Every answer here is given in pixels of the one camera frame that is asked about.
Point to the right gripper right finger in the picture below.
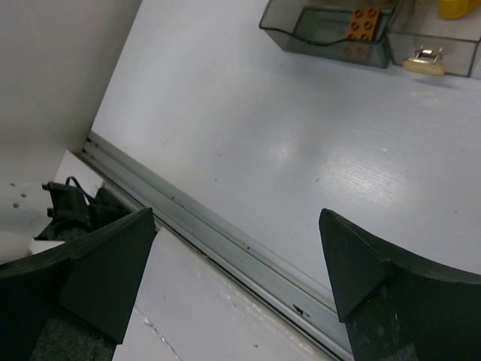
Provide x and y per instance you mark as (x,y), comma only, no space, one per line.
(395,304)

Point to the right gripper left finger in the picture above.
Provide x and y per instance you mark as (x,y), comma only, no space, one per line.
(74,301)

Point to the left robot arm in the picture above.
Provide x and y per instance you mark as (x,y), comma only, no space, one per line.
(38,216)

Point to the tall clear drawer bin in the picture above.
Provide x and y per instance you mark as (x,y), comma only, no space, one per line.
(422,42)

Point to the orange lego in bin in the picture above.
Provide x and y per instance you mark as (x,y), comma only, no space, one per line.
(364,23)

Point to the grey tinted plastic bin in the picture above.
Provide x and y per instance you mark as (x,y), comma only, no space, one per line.
(319,28)

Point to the aluminium frame rail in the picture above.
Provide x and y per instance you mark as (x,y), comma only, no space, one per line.
(296,297)

